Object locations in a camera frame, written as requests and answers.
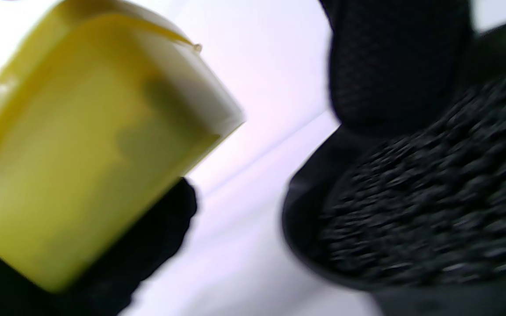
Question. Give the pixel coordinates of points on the person's left hand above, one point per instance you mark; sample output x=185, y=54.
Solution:
x=103, y=281

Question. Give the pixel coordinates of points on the person's right hand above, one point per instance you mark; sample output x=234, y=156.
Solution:
x=398, y=61

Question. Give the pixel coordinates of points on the yellow plastic container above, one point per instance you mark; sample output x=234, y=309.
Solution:
x=81, y=153

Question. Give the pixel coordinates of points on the heap of coffee beans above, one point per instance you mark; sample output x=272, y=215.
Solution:
x=433, y=206

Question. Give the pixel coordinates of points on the black cast iron frying pan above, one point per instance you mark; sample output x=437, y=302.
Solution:
x=305, y=210

